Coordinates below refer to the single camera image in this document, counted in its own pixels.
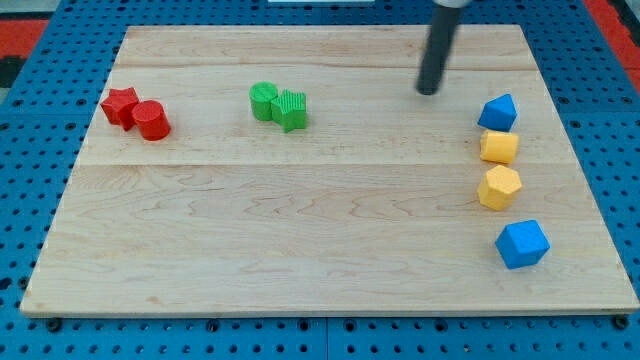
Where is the green star block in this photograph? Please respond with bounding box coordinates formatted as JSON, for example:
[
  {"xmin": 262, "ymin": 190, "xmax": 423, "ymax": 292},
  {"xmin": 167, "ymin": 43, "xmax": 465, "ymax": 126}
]
[{"xmin": 271, "ymin": 89, "xmax": 307, "ymax": 133}]

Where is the yellow square block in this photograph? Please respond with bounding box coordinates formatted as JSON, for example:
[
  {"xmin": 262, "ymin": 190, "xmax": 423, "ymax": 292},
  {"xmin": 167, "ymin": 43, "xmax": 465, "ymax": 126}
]
[{"xmin": 480, "ymin": 130, "xmax": 519, "ymax": 164}]

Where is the red star block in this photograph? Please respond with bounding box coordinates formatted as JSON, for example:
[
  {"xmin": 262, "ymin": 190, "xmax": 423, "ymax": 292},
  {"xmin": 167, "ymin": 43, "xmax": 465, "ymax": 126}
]
[{"xmin": 100, "ymin": 87, "xmax": 139, "ymax": 131}]

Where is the green cylinder block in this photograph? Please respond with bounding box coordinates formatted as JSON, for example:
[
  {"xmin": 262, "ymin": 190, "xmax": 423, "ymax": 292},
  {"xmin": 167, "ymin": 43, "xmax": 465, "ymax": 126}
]
[{"xmin": 249, "ymin": 81, "xmax": 279, "ymax": 121}]

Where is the blue triangle block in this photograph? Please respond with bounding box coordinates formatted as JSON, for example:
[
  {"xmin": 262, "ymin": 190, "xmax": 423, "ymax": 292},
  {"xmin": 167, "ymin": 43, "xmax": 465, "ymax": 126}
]
[{"xmin": 477, "ymin": 94, "xmax": 518, "ymax": 132}]

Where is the red cylinder block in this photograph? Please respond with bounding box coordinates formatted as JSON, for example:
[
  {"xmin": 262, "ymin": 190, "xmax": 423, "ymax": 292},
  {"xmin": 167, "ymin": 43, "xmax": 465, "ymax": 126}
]
[{"xmin": 132, "ymin": 100, "xmax": 171, "ymax": 141}]

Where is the wooden board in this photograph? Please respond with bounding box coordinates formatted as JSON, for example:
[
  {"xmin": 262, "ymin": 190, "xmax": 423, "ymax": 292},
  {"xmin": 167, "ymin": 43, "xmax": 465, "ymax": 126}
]
[{"xmin": 20, "ymin": 25, "xmax": 639, "ymax": 318}]

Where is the yellow hexagon block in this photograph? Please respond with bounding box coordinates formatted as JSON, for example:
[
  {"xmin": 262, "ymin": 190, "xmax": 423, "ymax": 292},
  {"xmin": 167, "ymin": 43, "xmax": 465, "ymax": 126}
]
[{"xmin": 477, "ymin": 165, "xmax": 522, "ymax": 211}]

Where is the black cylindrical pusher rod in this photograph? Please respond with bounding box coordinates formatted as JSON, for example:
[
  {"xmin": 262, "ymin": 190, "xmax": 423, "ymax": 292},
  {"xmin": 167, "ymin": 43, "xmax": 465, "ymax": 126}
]
[{"xmin": 416, "ymin": 0, "xmax": 471, "ymax": 96}]

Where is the blue cube block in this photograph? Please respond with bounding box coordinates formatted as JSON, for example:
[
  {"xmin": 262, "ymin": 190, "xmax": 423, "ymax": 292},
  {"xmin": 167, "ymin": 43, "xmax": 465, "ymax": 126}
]
[{"xmin": 495, "ymin": 220, "xmax": 551, "ymax": 269}]

